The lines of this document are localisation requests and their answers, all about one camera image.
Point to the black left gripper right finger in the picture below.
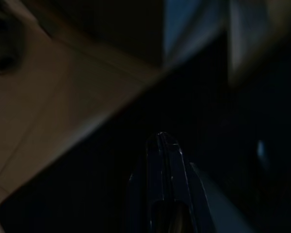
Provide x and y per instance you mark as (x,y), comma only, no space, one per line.
(179,189)

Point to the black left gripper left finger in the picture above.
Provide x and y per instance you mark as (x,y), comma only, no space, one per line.
(148,189)

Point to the black floor mat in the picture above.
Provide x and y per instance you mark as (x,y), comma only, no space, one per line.
(87,182)

